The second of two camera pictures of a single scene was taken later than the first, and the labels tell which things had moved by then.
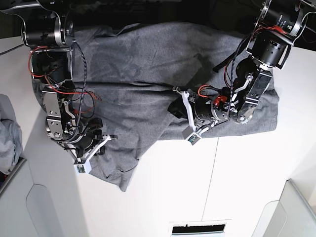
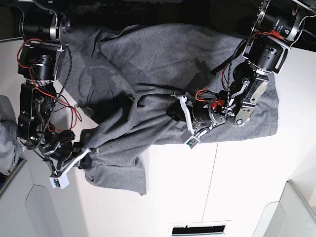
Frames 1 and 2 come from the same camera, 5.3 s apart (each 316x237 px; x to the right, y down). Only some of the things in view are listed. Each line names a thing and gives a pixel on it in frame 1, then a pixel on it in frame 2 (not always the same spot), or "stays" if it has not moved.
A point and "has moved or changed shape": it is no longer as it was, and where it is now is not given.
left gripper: [86, 138] -> [66, 153]
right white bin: [291, 216] stays
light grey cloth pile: [12, 152] stays
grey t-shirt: [131, 69] has moved or changed shape
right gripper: [203, 113] stays
